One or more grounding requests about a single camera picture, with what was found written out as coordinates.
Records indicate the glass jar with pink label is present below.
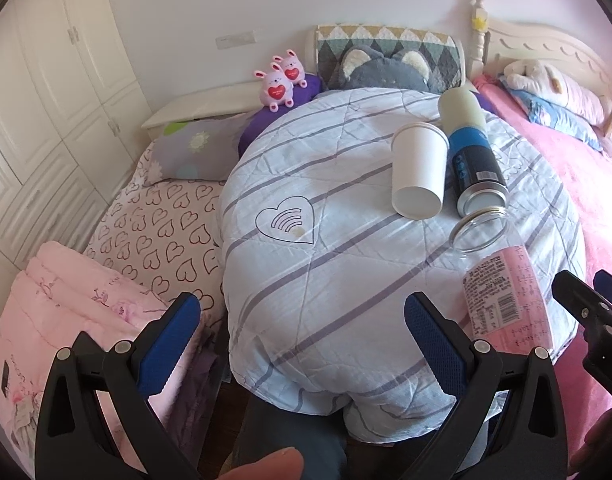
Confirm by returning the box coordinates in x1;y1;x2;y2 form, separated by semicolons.
449;206;553;354

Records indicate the white paper cup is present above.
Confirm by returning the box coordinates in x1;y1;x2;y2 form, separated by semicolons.
391;122;448;220

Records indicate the operator thumb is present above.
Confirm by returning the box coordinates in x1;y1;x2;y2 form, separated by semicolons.
219;448;304;480

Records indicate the pink fleece bed cover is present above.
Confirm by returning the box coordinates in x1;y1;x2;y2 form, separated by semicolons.
473;75;612;454

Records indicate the pink folded blanket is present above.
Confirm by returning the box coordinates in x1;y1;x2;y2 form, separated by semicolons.
0;238;227;476

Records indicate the blue black Cool Towel can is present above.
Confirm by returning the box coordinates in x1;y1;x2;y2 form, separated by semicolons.
438;87;508;217

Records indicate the blue cartoon pillow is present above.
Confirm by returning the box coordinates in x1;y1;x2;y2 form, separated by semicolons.
499;76;603;152

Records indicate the white pink plush dog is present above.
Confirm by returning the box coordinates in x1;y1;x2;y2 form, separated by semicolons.
502;60;612;143

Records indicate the heart pattern bed sheet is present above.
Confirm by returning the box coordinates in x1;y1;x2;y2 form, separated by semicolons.
85;148;226;333

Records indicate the cream wooden headboard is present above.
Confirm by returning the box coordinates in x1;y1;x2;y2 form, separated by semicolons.
466;0;612;100

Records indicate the striped white folded quilt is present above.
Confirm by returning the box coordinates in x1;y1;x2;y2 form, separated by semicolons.
218;86;587;444

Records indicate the diamond pattern quilted cushion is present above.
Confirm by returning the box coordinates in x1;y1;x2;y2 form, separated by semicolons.
306;24;466;93

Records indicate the grey flower pillow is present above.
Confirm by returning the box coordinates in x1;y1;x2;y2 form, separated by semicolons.
144;112;254;186

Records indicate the cream wardrobe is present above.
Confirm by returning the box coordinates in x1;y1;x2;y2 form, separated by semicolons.
0;0;151;316

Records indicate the grey blue cat plush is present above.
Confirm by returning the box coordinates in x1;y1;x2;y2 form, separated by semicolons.
333;46;431;92

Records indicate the purple cushion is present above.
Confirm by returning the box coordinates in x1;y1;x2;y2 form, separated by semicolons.
238;74;322;156

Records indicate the rear pink bunny plush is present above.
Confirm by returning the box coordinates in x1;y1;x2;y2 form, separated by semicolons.
272;49;308;88

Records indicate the pink bunny plush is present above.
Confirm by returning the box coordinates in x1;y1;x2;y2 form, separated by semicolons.
254;62;294;113
272;49;308;88

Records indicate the cream small headboard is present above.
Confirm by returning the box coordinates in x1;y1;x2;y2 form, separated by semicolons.
142;80;262;130

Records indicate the front pink bunny plush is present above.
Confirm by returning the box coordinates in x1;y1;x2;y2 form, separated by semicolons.
254;62;294;113

